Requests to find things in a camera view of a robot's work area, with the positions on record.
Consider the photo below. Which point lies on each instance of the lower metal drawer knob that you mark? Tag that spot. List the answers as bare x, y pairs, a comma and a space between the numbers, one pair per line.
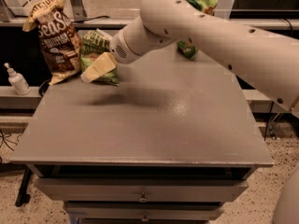
144, 219

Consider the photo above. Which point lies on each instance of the black floor stand leg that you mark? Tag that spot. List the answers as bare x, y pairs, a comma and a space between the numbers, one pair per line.
23, 197

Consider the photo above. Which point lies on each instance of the green standing snack bag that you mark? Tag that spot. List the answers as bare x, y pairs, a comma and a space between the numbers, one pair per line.
205, 6

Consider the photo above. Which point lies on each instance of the brown sea salt chip bag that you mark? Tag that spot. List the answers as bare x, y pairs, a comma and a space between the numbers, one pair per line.
59, 41

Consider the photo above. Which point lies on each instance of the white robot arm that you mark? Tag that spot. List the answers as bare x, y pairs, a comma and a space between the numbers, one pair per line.
268, 62

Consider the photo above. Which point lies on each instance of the grey drawer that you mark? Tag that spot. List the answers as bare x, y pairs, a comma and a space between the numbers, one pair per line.
129, 190
135, 211

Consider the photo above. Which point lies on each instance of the round metal drawer knob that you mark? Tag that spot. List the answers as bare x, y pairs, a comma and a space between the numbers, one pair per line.
143, 198

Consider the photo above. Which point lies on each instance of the white pump bottle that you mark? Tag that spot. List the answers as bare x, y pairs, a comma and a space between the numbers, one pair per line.
17, 81

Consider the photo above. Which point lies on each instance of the grey top drawer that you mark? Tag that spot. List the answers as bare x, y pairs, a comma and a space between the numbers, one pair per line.
129, 190

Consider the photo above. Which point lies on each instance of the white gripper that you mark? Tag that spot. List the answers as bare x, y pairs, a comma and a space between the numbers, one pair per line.
118, 50

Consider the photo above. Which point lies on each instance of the green jalapeno chip bag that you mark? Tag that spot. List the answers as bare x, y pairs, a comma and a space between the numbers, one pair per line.
94, 43

